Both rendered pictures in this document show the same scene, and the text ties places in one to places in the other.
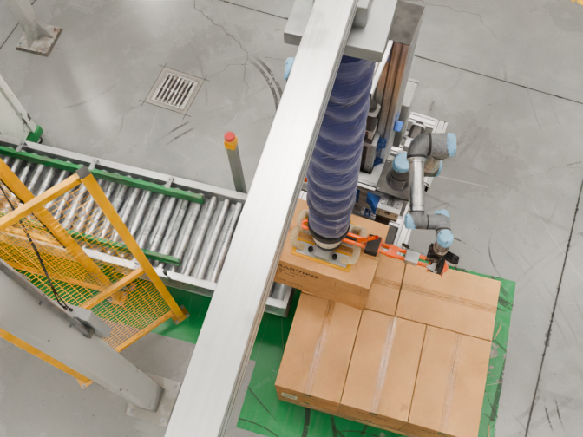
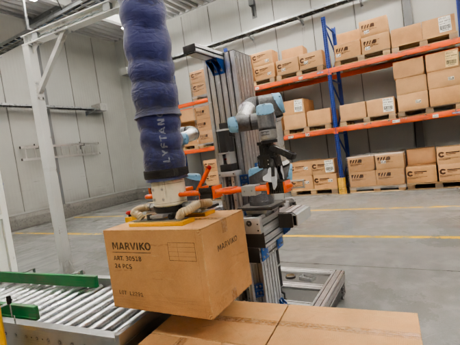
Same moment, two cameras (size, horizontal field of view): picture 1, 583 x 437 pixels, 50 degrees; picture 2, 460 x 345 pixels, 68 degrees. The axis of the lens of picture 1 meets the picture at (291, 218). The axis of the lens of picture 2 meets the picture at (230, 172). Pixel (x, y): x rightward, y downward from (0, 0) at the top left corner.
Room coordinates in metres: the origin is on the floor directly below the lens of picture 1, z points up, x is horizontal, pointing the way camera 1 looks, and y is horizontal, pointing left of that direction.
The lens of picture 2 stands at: (-0.36, -0.71, 1.38)
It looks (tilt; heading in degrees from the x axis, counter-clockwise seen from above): 3 degrees down; 7
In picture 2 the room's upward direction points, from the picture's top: 8 degrees counter-clockwise
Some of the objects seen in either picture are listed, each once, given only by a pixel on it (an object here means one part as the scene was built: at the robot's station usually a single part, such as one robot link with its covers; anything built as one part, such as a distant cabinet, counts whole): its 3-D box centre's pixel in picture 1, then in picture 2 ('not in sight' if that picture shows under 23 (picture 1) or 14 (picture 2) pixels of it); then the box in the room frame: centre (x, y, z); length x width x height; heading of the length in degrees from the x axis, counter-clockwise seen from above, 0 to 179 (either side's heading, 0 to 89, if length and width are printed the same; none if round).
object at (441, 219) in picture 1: (438, 221); (263, 120); (1.22, -0.72, 1.50); 0.11 x 0.11 x 0.08; 85
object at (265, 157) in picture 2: (436, 252); (269, 154); (1.12, -0.73, 1.34); 0.09 x 0.08 x 0.12; 68
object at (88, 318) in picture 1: (80, 318); not in sight; (0.80, 0.97, 1.62); 0.20 x 0.05 x 0.30; 71
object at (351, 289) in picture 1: (327, 253); (179, 257); (1.33, -0.20, 0.87); 0.60 x 0.40 x 0.40; 67
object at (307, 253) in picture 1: (322, 253); (160, 219); (1.25, -0.16, 1.10); 0.34 x 0.10 x 0.05; 67
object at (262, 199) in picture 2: (399, 175); (261, 195); (1.71, -0.65, 1.09); 0.15 x 0.15 x 0.10
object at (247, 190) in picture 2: (411, 257); (250, 189); (1.16, -0.63, 1.20); 0.07 x 0.07 x 0.04; 67
